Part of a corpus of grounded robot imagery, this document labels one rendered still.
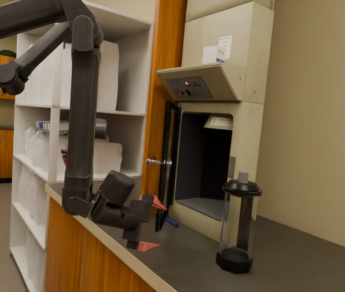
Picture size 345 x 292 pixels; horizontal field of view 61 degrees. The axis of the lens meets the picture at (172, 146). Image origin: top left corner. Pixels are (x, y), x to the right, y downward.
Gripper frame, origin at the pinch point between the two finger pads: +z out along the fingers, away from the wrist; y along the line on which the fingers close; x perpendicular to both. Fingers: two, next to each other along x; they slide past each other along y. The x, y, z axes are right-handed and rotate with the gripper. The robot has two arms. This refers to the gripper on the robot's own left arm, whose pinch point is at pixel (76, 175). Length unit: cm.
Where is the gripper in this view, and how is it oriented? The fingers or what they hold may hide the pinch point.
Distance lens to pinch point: 115.9
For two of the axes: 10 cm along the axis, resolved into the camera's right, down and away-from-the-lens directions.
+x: -6.4, -1.3, 7.6
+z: -1.0, 9.9, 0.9
